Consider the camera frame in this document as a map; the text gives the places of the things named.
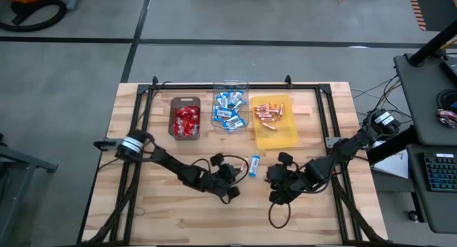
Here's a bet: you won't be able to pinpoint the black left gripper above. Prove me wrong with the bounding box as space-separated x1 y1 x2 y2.
191 153 247 200

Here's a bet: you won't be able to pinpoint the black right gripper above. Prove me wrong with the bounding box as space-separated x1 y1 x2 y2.
266 152 324 205

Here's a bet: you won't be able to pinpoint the candy bag on desk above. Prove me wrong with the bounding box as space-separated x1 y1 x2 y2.
437 109 457 129

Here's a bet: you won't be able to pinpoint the yellow plastic bin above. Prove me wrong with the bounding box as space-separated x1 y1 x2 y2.
251 94 300 150

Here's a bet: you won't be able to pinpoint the dark grey plastic bin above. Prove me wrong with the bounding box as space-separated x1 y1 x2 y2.
168 96 202 141

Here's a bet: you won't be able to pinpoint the clear plastic bin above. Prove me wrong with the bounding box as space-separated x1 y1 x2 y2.
210 79 250 133

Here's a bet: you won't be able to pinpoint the white paper sheet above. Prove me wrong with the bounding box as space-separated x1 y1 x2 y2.
371 139 410 179

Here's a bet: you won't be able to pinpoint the black desk with keyboard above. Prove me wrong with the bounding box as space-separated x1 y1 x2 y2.
406 143 457 235

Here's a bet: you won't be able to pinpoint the backlit computer keyboard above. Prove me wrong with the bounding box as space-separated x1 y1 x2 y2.
423 152 457 193

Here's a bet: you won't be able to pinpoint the black device on desk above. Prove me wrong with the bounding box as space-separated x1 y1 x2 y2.
439 56 457 84

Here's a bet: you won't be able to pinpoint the black diagonal pole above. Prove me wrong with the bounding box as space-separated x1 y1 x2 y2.
408 20 457 68

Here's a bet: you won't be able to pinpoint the grey metal cart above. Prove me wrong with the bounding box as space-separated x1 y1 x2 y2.
0 132 59 246

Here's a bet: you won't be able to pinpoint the dark mat striped edge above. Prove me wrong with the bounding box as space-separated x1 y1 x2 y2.
406 0 457 32

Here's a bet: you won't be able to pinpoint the black left camera cable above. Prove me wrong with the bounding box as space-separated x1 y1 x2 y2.
191 154 250 205

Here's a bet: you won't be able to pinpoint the black camera cable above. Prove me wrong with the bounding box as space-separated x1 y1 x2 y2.
267 201 292 229
191 154 250 205

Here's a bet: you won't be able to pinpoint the black right camera cable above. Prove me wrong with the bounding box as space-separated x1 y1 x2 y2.
267 201 292 229

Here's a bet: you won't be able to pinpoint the black aluminium table frame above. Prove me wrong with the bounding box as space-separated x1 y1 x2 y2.
76 74 390 247

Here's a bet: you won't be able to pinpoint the black floor cables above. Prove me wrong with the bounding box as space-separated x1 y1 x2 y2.
351 74 411 125

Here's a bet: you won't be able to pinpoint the black desk with cables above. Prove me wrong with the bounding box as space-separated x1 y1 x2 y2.
393 53 457 147

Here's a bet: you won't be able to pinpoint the black coiled cable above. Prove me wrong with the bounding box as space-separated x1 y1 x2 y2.
437 89 457 111

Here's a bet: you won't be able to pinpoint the black vacuum hose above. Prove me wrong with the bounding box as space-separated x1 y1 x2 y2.
0 0 68 33

